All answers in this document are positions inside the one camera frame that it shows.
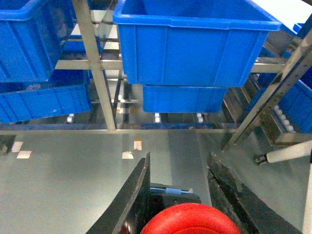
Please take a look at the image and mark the blue shelf bin left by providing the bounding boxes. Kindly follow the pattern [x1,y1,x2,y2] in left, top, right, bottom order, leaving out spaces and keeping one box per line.
[0,0,76,82]

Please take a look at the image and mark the steel shelf upright post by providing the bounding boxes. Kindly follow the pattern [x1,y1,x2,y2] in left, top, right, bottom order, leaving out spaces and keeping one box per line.
[73,0,116,130]

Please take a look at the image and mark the red mushroom push button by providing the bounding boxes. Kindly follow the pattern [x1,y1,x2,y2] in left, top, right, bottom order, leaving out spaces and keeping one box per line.
[121,183,243,234]

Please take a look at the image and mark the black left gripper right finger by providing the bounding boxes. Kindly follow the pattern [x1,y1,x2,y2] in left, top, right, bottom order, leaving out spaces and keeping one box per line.
[207,153,301,234]

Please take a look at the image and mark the blue lower shelf bin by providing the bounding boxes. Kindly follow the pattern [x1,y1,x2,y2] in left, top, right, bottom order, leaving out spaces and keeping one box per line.
[143,85,229,113]

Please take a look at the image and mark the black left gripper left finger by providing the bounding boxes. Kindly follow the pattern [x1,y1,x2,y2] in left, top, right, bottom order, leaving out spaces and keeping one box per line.
[87,153,151,234]

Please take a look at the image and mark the blue shelf bin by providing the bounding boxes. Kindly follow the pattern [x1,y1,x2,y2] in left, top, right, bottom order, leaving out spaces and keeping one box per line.
[143,85,229,113]
[0,0,76,82]
[113,0,281,88]

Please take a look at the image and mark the blue shelf bin right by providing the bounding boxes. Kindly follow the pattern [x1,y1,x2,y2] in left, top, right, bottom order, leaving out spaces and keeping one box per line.
[113,0,281,88]

